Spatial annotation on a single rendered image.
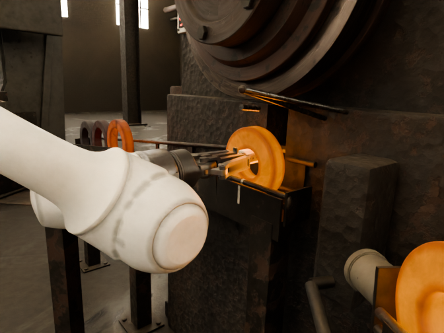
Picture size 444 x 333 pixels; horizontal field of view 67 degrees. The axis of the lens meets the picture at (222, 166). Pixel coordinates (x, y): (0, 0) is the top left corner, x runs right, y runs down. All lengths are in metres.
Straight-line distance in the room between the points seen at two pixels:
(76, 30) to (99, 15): 0.84
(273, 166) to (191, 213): 0.34
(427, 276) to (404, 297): 0.05
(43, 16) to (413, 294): 3.12
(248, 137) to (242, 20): 0.24
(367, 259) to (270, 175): 0.26
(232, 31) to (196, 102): 0.43
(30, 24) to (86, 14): 8.05
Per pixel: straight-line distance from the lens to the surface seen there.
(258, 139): 0.67
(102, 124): 1.45
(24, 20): 3.18
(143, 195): 0.34
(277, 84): 0.62
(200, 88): 1.06
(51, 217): 0.50
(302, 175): 0.71
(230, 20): 0.60
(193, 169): 0.57
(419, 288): 0.40
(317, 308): 0.55
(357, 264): 0.49
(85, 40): 11.08
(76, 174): 0.34
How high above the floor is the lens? 0.91
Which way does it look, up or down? 14 degrees down
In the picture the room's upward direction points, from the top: 2 degrees clockwise
